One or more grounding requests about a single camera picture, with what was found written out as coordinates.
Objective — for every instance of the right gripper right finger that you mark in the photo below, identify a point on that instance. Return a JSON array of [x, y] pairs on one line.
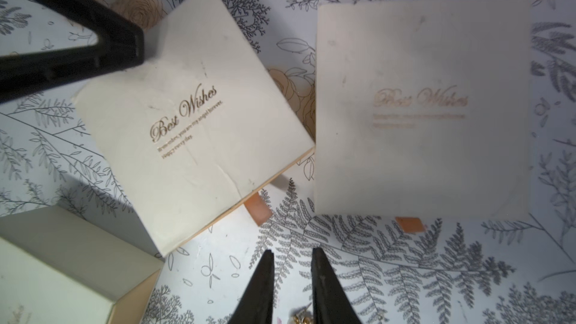
[[330, 303]]

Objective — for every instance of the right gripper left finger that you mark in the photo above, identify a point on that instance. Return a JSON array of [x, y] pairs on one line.
[[257, 302]]

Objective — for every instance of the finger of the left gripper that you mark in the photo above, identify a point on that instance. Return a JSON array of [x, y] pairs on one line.
[[120, 42], [30, 73]]

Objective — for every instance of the pearl earrings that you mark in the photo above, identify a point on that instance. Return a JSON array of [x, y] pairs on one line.
[[302, 315]]

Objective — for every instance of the cream drawer jewelry box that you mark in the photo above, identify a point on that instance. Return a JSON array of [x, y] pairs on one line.
[[59, 268]]

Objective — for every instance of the floral table cloth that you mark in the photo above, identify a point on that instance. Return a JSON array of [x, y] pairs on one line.
[[456, 271]]

